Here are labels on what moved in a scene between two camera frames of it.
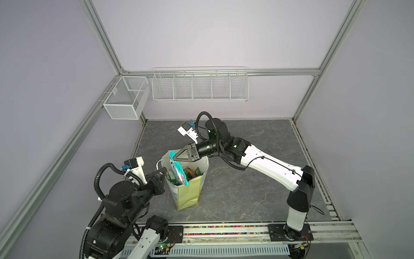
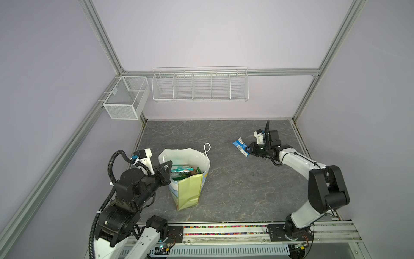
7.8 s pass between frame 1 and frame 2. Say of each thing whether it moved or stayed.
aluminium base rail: stayed
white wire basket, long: stayed
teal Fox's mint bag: moved
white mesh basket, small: stayed
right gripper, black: moved
